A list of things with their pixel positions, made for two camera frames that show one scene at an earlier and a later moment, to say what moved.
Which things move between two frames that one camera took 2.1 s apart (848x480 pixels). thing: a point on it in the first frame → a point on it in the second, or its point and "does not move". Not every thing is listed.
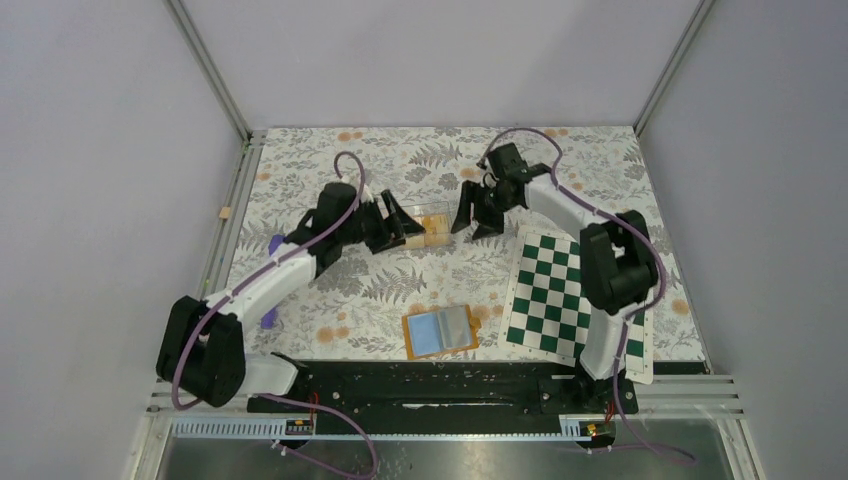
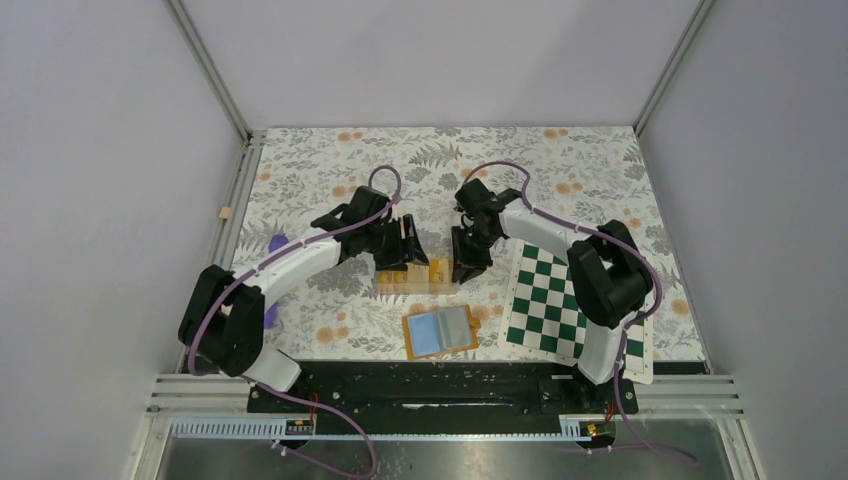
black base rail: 447,390 does not move
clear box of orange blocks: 435,218 → 434,277
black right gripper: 488,225 → 458,251
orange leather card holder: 458,330 does not move
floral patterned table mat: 360,310 does not move
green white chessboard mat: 546,309 does not move
